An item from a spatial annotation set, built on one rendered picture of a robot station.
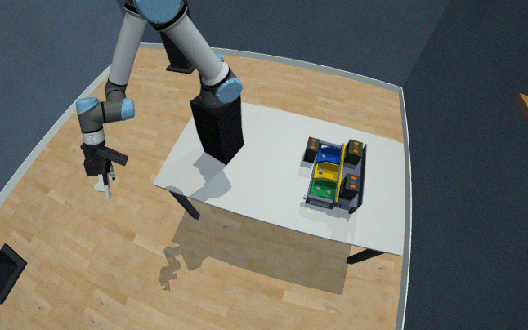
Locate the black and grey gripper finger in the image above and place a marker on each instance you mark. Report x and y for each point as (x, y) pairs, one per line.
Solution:
(111, 172)
(103, 183)

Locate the green open bin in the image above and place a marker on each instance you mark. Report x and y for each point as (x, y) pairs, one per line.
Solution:
(324, 186)

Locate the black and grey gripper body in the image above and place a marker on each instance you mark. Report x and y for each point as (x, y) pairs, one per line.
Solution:
(93, 163)

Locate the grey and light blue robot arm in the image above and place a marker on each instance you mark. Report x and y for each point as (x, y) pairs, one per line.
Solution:
(218, 84)

